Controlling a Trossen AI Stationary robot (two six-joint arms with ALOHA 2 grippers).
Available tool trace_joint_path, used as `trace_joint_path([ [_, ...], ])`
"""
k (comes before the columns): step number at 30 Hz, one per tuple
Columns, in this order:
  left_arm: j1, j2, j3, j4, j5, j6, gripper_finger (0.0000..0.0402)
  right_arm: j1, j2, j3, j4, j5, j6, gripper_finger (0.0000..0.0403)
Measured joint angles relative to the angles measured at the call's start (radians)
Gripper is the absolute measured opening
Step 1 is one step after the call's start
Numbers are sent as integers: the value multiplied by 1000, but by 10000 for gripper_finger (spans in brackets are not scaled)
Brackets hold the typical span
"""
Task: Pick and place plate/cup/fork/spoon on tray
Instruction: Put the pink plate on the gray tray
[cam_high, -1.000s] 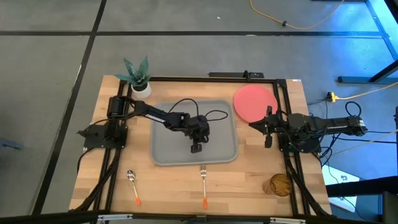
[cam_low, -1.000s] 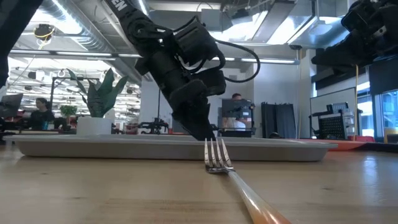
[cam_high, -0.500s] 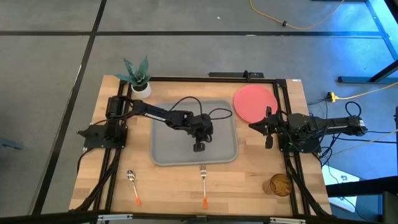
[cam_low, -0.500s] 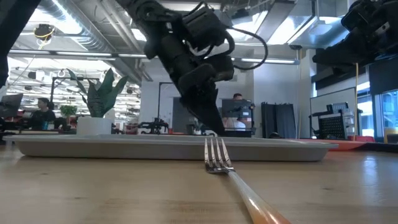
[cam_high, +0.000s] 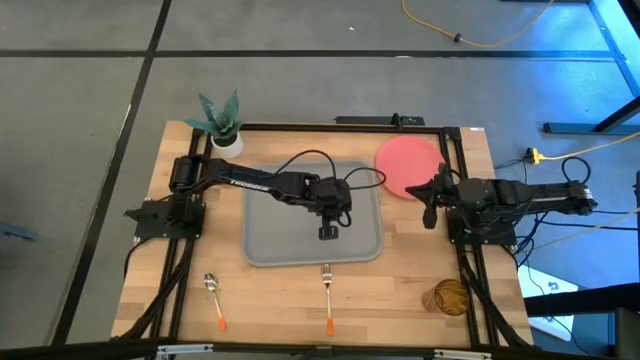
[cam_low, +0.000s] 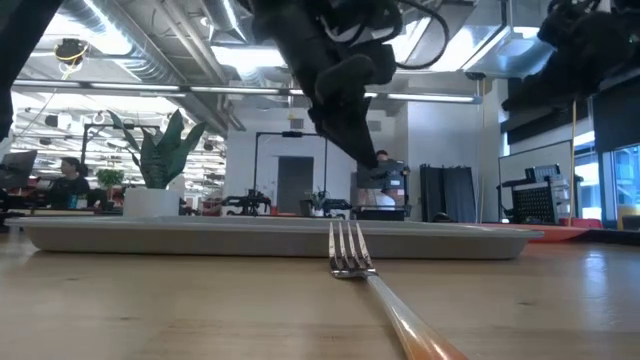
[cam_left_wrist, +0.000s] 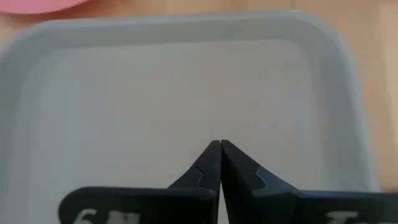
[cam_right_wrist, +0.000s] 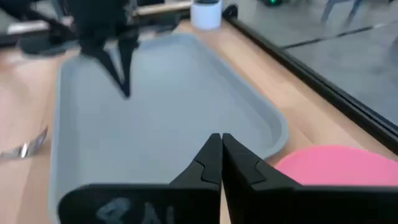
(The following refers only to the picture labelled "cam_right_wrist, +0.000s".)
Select red-pink round plate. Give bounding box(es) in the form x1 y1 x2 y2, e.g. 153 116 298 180
273 145 398 187

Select black aluminium table frame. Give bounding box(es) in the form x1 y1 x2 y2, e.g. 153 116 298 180
221 4 398 156

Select black device with green light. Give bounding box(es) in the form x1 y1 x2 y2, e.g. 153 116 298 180
257 0 284 7

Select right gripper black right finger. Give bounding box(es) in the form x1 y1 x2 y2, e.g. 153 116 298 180
221 133 398 224

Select grey rectangular plastic tray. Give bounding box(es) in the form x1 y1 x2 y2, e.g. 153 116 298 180
48 32 290 224

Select green plant in white pot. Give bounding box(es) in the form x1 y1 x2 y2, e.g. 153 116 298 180
190 0 223 31

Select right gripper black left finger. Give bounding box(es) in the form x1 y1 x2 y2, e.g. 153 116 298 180
57 133 223 224

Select silver fork with orange handle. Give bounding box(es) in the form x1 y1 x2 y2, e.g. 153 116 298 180
0 126 50 160

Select grey chair legs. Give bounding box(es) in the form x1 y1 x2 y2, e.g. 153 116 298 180
320 0 364 25

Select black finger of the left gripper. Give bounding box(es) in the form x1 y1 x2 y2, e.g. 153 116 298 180
117 39 140 94
80 46 131 100

